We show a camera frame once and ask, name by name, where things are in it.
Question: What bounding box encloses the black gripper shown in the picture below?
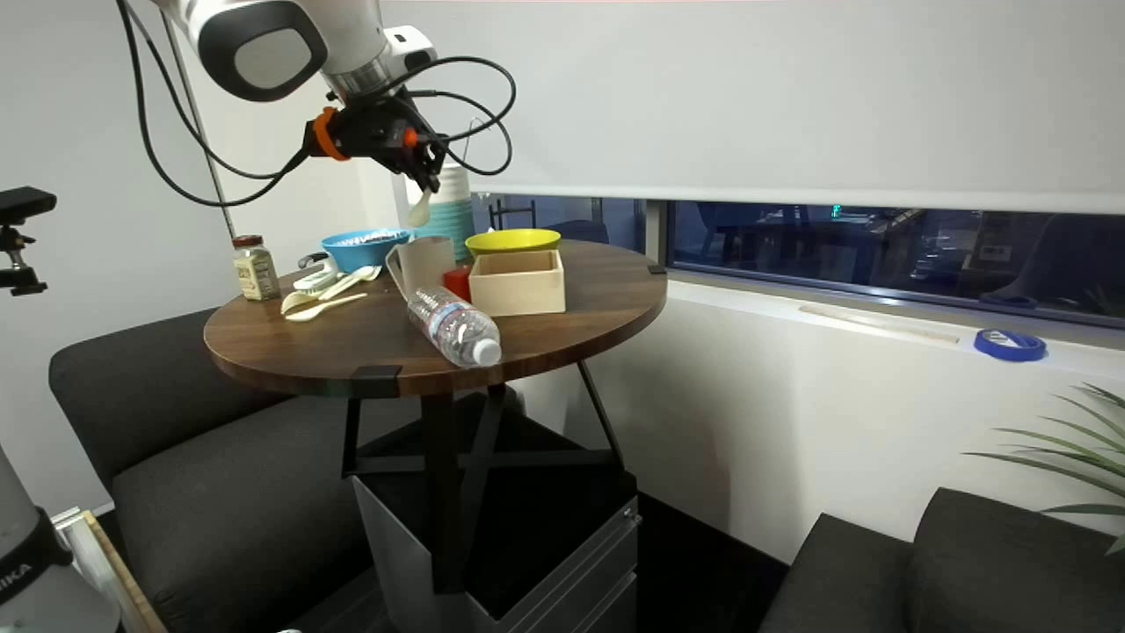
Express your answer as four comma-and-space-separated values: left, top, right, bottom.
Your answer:
306, 97, 451, 194

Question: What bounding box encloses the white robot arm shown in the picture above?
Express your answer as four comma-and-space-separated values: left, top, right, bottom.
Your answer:
156, 0, 446, 194

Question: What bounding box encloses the wooden spoon right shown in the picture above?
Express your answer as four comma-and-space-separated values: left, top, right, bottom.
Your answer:
280, 268, 380, 316

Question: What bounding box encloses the white teal cylinder container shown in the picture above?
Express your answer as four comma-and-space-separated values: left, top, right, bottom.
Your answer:
421, 164, 473, 261

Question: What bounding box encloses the blue bowl with cloth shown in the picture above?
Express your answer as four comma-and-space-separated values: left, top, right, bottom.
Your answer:
321, 228, 411, 275

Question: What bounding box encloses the red object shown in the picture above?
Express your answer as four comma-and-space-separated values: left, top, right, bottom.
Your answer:
444, 268, 470, 301

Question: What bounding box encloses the white dish brush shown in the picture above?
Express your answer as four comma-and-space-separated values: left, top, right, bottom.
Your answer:
292, 262, 342, 290

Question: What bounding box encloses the clear plastic water bottle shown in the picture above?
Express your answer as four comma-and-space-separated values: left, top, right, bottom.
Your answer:
409, 288, 503, 368

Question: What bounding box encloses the spice jar red lid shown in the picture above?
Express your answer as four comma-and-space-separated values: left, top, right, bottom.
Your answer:
232, 236, 278, 301

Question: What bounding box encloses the dark grey sofa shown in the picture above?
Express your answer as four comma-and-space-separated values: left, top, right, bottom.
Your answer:
48, 311, 391, 633

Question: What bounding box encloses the grey metal bin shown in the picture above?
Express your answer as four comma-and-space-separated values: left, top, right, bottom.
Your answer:
350, 464, 639, 633

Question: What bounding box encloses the white roller blind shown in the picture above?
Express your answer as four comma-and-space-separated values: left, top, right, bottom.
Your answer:
380, 0, 1125, 214

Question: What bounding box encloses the blue tape roll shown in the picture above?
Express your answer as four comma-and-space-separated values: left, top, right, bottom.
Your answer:
975, 325, 1046, 361

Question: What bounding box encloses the dark grey armchair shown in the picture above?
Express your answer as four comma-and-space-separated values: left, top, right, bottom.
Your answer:
759, 487, 1125, 633

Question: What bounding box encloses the green plant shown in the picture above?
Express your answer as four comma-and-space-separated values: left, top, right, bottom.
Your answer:
982, 382, 1125, 517

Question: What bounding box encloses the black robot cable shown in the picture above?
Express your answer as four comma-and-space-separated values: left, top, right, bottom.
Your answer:
111, 0, 520, 214

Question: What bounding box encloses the black camera stand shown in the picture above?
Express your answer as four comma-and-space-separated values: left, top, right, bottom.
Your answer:
0, 185, 56, 294

